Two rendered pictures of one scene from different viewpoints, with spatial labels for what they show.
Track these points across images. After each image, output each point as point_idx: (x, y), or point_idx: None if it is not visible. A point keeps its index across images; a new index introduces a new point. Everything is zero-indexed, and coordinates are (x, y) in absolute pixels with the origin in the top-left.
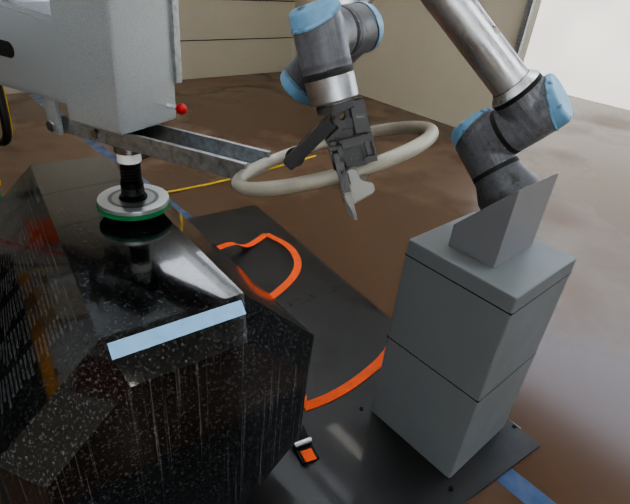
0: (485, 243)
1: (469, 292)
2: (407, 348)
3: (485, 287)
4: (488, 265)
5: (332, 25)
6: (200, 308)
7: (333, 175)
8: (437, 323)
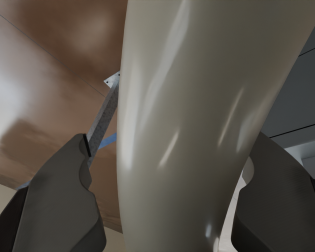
0: None
1: (291, 130)
2: None
3: (280, 144)
4: (307, 158)
5: None
6: None
7: (122, 228)
8: (303, 87)
